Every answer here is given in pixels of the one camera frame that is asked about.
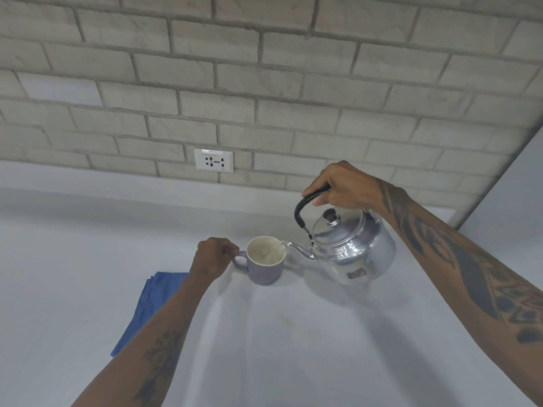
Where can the white wall power socket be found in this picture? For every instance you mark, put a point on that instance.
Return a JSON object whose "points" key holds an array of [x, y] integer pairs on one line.
{"points": [[213, 161]]}

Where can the person's left hand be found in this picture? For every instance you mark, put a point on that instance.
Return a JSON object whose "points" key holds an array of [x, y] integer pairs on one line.
{"points": [[210, 258]]}

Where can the silver metal kettle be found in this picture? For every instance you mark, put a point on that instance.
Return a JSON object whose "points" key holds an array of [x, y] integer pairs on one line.
{"points": [[352, 245]]}

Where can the person's left forearm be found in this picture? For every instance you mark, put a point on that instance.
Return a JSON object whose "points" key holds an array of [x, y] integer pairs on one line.
{"points": [[157, 334]]}

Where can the blue folded cloth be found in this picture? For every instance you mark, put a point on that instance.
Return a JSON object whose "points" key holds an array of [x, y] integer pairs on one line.
{"points": [[140, 311]]}

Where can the person's left fingers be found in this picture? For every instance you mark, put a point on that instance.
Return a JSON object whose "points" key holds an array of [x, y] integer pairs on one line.
{"points": [[229, 252]]}

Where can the person's right fingers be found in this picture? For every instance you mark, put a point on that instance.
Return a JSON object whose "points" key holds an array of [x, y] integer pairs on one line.
{"points": [[316, 192]]}

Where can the lilac ceramic mug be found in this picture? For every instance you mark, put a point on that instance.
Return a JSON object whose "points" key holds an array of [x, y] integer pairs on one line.
{"points": [[264, 260]]}

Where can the person's right forearm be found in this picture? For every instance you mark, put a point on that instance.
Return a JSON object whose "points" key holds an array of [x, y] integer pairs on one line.
{"points": [[462, 267]]}

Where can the person's right hand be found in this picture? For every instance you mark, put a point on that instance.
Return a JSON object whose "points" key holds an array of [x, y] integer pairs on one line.
{"points": [[348, 186]]}

